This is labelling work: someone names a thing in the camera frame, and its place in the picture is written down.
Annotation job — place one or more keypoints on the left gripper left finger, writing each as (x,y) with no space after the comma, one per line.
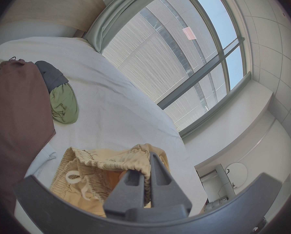
(126,196)

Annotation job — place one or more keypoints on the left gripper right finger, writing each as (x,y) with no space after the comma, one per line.
(167,194)

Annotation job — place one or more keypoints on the tan shorts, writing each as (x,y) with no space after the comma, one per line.
(99,162)

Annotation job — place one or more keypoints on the bed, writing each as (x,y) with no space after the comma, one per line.
(111,101)

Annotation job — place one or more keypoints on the white garment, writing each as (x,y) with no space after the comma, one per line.
(44,157)

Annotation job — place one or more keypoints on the green garment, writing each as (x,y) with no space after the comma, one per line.
(63,106)

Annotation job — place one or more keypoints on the brown shorts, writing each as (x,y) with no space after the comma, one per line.
(16,121)

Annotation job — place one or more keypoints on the window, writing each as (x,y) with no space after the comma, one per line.
(165,52)

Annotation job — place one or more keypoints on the black garment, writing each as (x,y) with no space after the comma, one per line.
(50,74)

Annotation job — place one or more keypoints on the grey-green curtain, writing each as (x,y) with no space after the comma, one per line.
(106,21)

